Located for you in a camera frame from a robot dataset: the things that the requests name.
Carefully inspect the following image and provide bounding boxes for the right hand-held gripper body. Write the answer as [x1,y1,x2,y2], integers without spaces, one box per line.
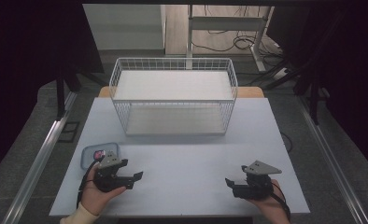
[233,160,283,200]

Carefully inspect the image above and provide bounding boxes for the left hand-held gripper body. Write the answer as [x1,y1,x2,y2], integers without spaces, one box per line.
[92,150,135,193]

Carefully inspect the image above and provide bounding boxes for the blue lidded plastic container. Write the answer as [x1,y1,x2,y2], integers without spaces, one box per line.
[80,142,121,171]

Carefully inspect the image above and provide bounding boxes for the white wire basket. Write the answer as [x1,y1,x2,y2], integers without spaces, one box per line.
[108,57,239,137]

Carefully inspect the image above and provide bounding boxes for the person's left hand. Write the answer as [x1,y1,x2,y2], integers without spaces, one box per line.
[79,162,127,217]

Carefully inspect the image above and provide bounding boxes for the person's right hand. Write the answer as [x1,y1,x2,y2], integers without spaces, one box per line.
[248,178,291,224]

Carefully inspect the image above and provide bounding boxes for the black floor plate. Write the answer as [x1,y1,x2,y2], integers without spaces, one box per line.
[57,120,81,144]

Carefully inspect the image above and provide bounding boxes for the wooden table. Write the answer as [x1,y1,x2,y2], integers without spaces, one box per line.
[97,86,265,99]

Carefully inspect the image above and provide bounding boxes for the black stand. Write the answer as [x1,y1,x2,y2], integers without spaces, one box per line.
[292,69,331,126]
[55,70,106,121]

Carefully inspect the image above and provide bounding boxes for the white power strip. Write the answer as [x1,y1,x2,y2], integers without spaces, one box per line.
[272,66,290,80]

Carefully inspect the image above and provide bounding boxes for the white cabinet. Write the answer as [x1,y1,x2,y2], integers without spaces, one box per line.
[82,3,167,51]

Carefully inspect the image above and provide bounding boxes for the black curtain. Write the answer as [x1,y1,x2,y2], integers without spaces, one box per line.
[267,0,368,180]
[0,0,106,183]

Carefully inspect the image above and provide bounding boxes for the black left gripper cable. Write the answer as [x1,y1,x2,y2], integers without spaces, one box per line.
[76,156,105,210]

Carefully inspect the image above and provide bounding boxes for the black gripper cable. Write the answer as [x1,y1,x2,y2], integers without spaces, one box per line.
[269,181,292,222]
[76,156,105,210]

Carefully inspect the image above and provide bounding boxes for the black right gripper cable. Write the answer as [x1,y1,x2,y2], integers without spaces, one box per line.
[269,181,292,222]

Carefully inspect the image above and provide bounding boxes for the black cable beside table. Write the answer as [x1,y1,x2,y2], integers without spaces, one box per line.
[279,131,294,154]

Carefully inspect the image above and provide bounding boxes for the metal floor rail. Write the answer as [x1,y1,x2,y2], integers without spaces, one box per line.
[298,95,368,224]
[1,91,79,224]

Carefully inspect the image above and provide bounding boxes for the black floor cables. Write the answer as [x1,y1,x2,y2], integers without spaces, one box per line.
[191,5,284,59]

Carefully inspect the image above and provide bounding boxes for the white metal desk frame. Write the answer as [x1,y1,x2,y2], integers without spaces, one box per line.
[186,4,276,73]

